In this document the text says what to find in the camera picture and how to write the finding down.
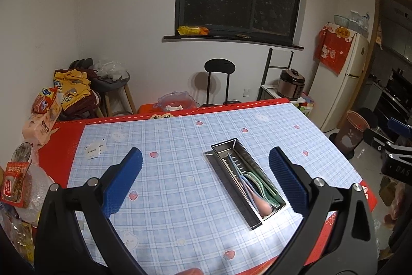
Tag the red snack bag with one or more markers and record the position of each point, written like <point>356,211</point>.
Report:
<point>45,101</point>

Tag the wooden door frame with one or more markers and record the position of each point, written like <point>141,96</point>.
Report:
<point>377,20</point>

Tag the black chair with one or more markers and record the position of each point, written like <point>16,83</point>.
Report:
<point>220,66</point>

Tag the clear plastic bowl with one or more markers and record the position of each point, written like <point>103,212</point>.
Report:
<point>175,99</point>

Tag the white wall outlet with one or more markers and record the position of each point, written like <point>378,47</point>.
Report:
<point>247,92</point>

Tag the dark cloth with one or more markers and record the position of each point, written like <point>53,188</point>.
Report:
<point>80,63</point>

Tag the yellow snack packet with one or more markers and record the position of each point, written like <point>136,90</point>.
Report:
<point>193,30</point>

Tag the brown trash bin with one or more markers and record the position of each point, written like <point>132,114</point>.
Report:
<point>350,133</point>

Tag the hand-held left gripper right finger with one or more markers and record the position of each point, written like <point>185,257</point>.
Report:
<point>288,180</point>

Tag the brown rice cooker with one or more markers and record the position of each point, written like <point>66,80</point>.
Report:
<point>291,85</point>

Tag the pink package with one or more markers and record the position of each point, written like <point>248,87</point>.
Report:
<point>38,128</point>

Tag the blue spoon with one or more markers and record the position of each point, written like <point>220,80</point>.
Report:
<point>249,192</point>

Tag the clear plastic bag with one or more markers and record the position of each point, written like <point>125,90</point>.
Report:
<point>109,68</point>

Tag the colourful small box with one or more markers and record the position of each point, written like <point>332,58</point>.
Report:
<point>307,104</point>

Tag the yellow and maroon clothes pile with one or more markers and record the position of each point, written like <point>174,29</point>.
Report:
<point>74,91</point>

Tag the black windowsill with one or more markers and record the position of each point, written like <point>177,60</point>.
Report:
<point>225,39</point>

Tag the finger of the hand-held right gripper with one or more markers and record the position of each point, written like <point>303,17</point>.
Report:
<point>400,126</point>
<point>376,136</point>

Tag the blue plaid table mat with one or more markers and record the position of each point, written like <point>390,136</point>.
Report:
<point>180,139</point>

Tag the clear plastic containers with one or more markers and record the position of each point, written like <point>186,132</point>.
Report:
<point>354,22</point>

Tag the metal utensil tray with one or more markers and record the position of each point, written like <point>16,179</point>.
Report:
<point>231,194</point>

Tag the black metal rack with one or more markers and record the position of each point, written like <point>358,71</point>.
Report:
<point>268,68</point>

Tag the green spoon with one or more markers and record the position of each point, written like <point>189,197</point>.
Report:
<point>257,181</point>

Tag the red printed cloth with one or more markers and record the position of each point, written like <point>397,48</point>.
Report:
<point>331,52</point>

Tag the white paper label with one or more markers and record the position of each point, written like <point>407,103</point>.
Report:
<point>101,145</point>
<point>91,151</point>

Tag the pink spoon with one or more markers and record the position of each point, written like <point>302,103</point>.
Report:
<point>264,208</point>

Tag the blue chopstick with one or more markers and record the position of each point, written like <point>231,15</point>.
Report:
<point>232,164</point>

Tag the wooden stool grey seat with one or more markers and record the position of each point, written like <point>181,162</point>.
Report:
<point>111,85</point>

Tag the small brown sill dish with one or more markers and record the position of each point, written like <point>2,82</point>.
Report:
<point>243,36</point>

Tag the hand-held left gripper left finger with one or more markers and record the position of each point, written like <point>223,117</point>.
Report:
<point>124,181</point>

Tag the white fridge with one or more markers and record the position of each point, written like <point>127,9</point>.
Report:
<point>347,94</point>

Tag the clear plastic container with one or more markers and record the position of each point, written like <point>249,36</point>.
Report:
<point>40,188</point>

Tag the person's left hand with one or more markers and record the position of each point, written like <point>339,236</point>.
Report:
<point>190,271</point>

